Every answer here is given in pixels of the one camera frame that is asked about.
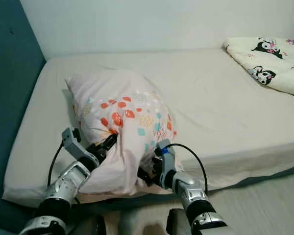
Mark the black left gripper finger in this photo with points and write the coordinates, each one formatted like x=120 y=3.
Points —
x=110 y=141

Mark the pink patterned pillow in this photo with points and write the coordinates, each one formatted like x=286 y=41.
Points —
x=122 y=107

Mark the cream cartoon print blanket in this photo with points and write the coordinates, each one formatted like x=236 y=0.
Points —
x=264 y=61

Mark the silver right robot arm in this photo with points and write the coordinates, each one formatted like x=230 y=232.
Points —
x=191 y=191

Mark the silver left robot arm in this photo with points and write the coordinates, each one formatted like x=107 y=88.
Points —
x=68 y=186

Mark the robot right leg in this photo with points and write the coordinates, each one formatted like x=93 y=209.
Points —
x=179 y=224

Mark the robot leg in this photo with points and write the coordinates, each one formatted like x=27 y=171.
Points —
x=179 y=224
x=93 y=227

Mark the robot left leg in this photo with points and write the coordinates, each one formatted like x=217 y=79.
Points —
x=93 y=227

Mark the white mattress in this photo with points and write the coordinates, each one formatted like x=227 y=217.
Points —
x=206 y=112

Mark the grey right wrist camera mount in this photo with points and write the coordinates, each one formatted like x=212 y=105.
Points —
x=166 y=164

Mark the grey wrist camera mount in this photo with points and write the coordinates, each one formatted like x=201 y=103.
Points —
x=166 y=164
x=76 y=144

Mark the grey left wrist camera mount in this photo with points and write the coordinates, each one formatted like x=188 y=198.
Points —
x=76 y=144

